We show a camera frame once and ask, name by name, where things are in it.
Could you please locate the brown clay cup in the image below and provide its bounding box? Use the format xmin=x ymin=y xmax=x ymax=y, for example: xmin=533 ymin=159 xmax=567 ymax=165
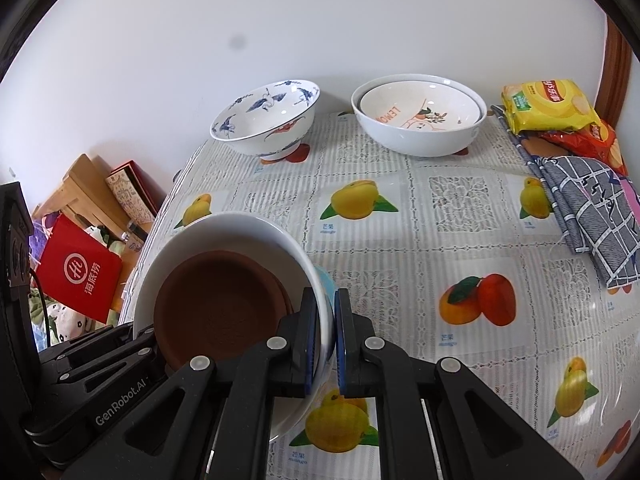
xmin=154 ymin=250 xmax=293 ymax=370

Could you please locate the blue square plate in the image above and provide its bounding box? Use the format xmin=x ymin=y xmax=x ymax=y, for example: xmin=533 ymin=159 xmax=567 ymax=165
xmin=311 ymin=263 xmax=339 ymax=356

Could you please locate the white ceramic bowl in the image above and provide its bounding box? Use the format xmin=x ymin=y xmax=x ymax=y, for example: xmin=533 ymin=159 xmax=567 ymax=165
xmin=128 ymin=211 xmax=332 ymax=441

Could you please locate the red paper bag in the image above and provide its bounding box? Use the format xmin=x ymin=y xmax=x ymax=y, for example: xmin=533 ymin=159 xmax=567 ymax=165
xmin=36 ymin=214 xmax=122 ymax=323

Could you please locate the wooden board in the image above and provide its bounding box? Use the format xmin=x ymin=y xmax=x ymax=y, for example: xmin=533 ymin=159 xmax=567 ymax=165
xmin=32 ymin=154 xmax=130 ymax=237

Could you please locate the fruit print tablecloth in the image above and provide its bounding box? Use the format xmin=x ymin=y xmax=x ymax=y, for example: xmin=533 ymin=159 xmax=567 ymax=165
xmin=126 ymin=114 xmax=639 ymax=479

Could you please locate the grey checkered cloth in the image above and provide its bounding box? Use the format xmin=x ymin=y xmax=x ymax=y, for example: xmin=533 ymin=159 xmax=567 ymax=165
xmin=510 ymin=134 xmax=639 ymax=288

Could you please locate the blue crane pattern bowl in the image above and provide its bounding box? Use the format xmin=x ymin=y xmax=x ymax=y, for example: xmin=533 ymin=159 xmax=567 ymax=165
xmin=209 ymin=79 xmax=321 ymax=162

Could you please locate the large white bowl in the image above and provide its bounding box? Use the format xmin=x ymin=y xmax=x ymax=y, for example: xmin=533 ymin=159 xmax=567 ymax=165
xmin=352 ymin=74 xmax=488 ymax=158

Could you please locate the red chips bag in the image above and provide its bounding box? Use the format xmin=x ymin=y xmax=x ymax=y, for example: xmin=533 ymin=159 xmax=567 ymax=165
xmin=537 ymin=122 xmax=628 ymax=177

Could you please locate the lemon print inner bowl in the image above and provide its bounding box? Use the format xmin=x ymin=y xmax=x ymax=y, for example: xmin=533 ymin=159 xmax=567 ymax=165
xmin=360 ymin=81 xmax=482 ymax=131

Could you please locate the yellow chips bag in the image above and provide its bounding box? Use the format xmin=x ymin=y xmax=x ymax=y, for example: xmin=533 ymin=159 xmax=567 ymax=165
xmin=501 ymin=79 xmax=602 ymax=134

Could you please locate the brown wooden door frame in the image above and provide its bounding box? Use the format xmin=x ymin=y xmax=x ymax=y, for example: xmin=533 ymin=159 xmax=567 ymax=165
xmin=594 ymin=16 xmax=632 ymax=128

